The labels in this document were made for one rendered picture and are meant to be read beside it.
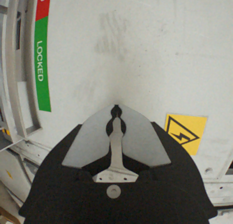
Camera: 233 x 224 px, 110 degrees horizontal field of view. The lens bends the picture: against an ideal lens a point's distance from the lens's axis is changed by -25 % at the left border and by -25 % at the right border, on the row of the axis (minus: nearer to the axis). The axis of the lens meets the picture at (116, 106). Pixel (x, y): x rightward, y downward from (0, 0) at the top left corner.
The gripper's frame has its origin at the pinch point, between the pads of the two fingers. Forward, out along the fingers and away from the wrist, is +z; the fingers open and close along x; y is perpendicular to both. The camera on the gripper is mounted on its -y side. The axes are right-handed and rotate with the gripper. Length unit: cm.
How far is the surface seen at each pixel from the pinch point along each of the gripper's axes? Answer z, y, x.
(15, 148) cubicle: 11, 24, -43
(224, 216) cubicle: -11.1, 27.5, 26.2
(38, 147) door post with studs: 7.6, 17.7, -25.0
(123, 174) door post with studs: 0.8, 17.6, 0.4
